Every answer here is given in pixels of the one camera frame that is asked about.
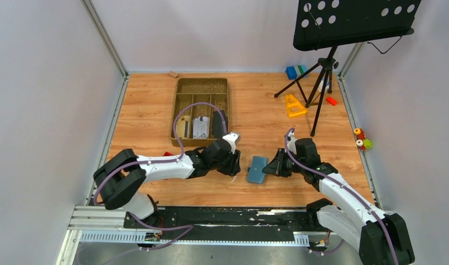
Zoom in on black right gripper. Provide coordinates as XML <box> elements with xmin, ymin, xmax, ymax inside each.
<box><xmin>262</xmin><ymin>148</ymin><xmax>305</xmax><ymax>178</ymax></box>

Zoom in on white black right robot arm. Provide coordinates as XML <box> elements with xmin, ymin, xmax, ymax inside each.
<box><xmin>262</xmin><ymin>135</ymin><xmax>415</xmax><ymax>264</ymax></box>

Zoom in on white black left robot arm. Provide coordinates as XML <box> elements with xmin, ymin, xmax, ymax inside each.
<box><xmin>93</xmin><ymin>132</ymin><xmax>240</xmax><ymax>228</ymax></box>

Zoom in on white card in tray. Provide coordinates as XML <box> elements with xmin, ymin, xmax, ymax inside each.
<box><xmin>192</xmin><ymin>116</ymin><xmax>210</xmax><ymax>139</ymax></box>

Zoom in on tan cards in tray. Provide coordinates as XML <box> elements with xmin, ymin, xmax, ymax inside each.
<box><xmin>176</xmin><ymin>115</ymin><xmax>192</xmax><ymax>139</ymax></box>

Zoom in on black wallet in tray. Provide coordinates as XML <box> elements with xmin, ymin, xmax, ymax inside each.
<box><xmin>212</xmin><ymin>110</ymin><xmax>228</xmax><ymax>139</ymax></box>

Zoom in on woven compartment tray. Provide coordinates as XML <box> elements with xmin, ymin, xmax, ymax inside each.
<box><xmin>172</xmin><ymin>78</ymin><xmax>231</xmax><ymax>147</ymax></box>

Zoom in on yellow triangular toy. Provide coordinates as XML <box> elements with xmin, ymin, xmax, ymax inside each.
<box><xmin>284</xmin><ymin>94</ymin><xmax>308</xmax><ymax>118</ymax></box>

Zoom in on red block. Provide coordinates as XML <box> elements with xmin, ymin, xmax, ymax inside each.
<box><xmin>326</xmin><ymin>97</ymin><xmax>338</xmax><ymax>106</ymax></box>

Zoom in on colourful toy stack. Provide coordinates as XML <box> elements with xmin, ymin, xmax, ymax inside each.
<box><xmin>353</xmin><ymin>128</ymin><xmax>373</xmax><ymax>152</ymax></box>

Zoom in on blue green block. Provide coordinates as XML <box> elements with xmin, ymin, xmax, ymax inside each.
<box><xmin>285</xmin><ymin>65</ymin><xmax>307</xmax><ymax>80</ymax></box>

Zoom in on small cardboard scrap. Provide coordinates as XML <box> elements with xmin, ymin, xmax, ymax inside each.
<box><xmin>168</xmin><ymin>71</ymin><xmax>179</xmax><ymax>78</ymax></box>

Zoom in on black music stand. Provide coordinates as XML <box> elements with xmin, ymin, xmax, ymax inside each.
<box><xmin>273</xmin><ymin>0</ymin><xmax>422</xmax><ymax>137</ymax></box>

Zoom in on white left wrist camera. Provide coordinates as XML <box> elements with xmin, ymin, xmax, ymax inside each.
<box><xmin>222</xmin><ymin>131</ymin><xmax>241</xmax><ymax>153</ymax></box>

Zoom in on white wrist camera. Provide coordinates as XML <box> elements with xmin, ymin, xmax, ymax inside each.
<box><xmin>285</xmin><ymin>132</ymin><xmax>297</xmax><ymax>154</ymax></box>
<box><xmin>222</xmin><ymin>131</ymin><xmax>241</xmax><ymax>153</ymax></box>

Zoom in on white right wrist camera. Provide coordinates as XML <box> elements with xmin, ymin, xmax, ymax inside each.
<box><xmin>285</xmin><ymin>132</ymin><xmax>297</xmax><ymax>154</ymax></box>

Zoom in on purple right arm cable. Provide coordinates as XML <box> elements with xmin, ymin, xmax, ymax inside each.
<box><xmin>284</xmin><ymin>128</ymin><xmax>400</xmax><ymax>265</ymax></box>

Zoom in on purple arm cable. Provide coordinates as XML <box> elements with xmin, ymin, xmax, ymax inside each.
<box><xmin>284</xmin><ymin>128</ymin><xmax>400</xmax><ymax>265</ymax></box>
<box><xmin>93</xmin><ymin>102</ymin><xmax>229</xmax><ymax>208</ymax></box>

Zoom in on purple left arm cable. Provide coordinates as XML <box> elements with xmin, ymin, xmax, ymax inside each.
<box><xmin>93</xmin><ymin>102</ymin><xmax>229</xmax><ymax>208</ymax></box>

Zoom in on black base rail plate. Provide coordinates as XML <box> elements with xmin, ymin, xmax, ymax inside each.
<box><xmin>123</xmin><ymin>206</ymin><xmax>328</xmax><ymax>242</ymax></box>

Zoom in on white slotted cable duct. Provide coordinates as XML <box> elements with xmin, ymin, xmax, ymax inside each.
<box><xmin>80</xmin><ymin>231</ymin><xmax>310</xmax><ymax>246</ymax></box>

